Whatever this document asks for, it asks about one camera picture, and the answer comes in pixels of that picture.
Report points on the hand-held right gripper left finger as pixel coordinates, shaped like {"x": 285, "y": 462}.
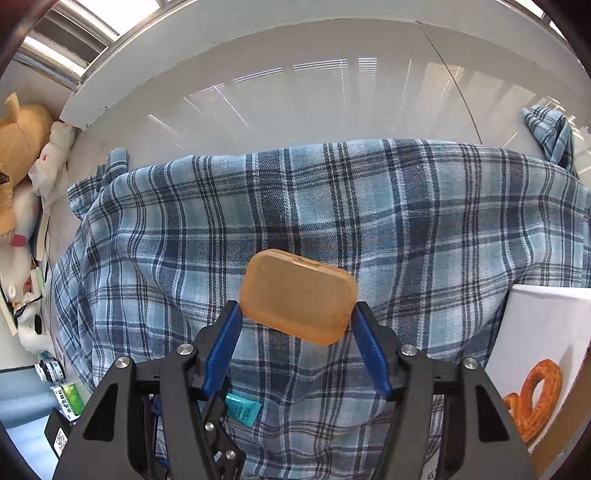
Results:
{"x": 224, "y": 341}

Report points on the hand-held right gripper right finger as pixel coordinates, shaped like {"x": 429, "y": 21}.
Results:
{"x": 369, "y": 350}

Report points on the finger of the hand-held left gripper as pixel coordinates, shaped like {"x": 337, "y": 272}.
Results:
{"x": 226, "y": 454}

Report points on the teal sachet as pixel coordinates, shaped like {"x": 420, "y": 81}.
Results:
{"x": 244, "y": 410}

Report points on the orange soap case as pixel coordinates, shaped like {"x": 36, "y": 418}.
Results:
{"x": 295, "y": 295}

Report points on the cardboard box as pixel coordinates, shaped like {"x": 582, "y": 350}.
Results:
{"x": 540, "y": 332}

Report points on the blue plaid blanket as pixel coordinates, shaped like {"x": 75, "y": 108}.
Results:
{"x": 323, "y": 198}

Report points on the small green box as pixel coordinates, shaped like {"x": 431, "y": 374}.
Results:
{"x": 69, "y": 399}

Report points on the black box white label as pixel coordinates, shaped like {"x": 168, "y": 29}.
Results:
{"x": 57, "y": 436}

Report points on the small white round jar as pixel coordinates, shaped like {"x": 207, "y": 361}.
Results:
{"x": 50, "y": 370}

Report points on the white plush toy pink mark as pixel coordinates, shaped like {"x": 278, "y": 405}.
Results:
{"x": 18, "y": 258}

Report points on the small white plush toy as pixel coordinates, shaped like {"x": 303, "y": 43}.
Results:
{"x": 53, "y": 152}

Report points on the yellow plush toy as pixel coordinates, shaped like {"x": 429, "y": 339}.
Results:
{"x": 25, "y": 134}

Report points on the barred window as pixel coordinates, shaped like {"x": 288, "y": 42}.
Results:
{"x": 55, "y": 55}

